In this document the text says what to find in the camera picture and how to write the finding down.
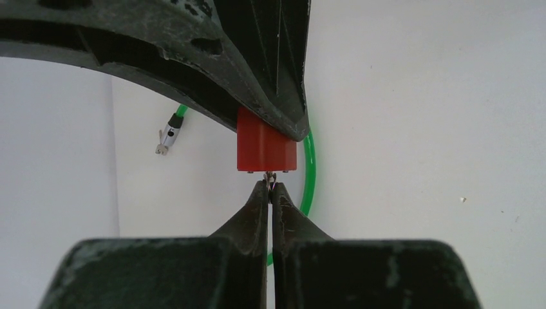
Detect red cable lock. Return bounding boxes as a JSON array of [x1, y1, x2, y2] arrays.
[[236, 107, 297, 172]]

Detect green cable lock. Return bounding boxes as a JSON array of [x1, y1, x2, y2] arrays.
[[174, 104, 317, 267]]

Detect red lock keys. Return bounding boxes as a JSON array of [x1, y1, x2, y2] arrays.
[[263, 171, 277, 192]]

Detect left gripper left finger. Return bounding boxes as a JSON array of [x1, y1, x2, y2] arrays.
[[40, 180, 268, 308]]

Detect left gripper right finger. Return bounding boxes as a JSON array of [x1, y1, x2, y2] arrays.
[[270, 183, 481, 308]]

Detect green lock keys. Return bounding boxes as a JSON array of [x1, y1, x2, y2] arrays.
[[155, 130, 169, 156]]

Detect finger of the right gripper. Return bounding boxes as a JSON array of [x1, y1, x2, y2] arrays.
[[1, 1, 310, 141], [214, 1, 310, 123]]

